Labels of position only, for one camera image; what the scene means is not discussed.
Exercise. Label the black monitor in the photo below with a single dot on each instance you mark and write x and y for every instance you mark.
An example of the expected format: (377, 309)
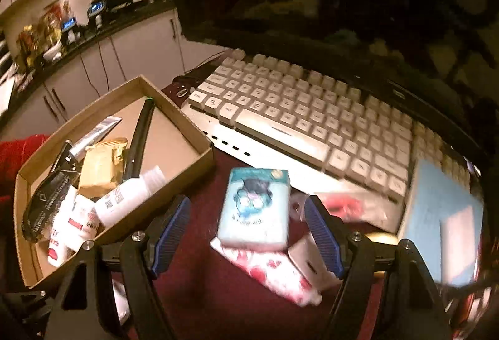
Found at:
(446, 50)

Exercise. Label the light blue notebook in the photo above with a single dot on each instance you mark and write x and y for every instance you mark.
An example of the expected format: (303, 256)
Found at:
(433, 197)

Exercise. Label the small white red-label bottle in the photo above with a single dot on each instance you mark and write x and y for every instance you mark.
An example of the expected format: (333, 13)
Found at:
(58, 251)

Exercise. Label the red sleeve forearm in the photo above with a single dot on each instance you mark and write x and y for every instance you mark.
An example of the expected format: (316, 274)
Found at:
(13, 155)

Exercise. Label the white eraser block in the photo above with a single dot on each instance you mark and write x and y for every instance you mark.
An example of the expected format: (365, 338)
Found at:
(458, 250)

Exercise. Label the gold foil snack packet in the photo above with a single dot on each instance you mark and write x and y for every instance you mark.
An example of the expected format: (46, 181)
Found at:
(102, 168)

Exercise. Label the white keyboard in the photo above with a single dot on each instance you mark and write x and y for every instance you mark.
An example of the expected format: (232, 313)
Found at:
(327, 134)

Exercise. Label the teal tissue pack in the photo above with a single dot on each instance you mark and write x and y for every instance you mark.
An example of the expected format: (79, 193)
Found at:
(255, 211)

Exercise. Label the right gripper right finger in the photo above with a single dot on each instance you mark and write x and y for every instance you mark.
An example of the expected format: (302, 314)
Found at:
(410, 306)

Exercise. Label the black marker pen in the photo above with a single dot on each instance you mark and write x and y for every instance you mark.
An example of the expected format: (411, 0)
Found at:
(137, 148)

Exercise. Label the white charger adapter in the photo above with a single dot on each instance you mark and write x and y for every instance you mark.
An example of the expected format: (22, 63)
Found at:
(305, 255)

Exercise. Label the white bottle green label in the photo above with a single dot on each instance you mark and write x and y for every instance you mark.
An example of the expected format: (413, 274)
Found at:
(122, 200)

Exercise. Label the cardboard tray box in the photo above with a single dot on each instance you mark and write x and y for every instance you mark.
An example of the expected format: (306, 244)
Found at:
(173, 143)

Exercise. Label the silver sachet packet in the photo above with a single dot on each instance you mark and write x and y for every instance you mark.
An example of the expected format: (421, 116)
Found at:
(97, 135)

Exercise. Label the white pill bottle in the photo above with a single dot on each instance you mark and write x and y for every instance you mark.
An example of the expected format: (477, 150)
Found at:
(80, 223)

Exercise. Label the black foil snack packet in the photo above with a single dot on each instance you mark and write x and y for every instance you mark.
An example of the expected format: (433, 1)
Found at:
(48, 197)

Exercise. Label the red white plastic wrapper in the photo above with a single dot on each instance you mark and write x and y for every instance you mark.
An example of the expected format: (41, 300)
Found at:
(273, 270)

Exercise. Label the lower kitchen cabinets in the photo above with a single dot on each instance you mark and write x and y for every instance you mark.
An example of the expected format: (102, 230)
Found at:
(154, 47)

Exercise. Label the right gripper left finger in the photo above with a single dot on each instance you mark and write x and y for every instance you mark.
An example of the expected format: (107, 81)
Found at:
(85, 306)

